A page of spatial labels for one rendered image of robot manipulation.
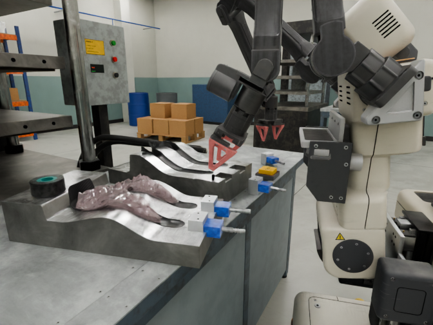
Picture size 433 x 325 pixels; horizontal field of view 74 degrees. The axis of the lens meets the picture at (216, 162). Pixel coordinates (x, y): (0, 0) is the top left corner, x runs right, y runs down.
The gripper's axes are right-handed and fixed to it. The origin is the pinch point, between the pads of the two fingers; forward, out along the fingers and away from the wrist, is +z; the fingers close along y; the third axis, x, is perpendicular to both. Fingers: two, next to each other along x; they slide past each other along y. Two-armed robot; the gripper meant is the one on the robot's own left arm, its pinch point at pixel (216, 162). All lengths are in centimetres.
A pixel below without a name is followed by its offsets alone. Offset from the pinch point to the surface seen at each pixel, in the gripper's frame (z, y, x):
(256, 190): 12.7, -29.6, 14.5
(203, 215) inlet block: 10.9, 6.4, 3.9
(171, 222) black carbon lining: 17.5, 6.1, -2.2
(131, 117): 249, -642, -325
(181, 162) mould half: 19.2, -32.6, -15.0
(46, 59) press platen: 12, -37, -85
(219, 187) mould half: 12.4, -15.3, 3.0
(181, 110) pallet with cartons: 123, -484, -158
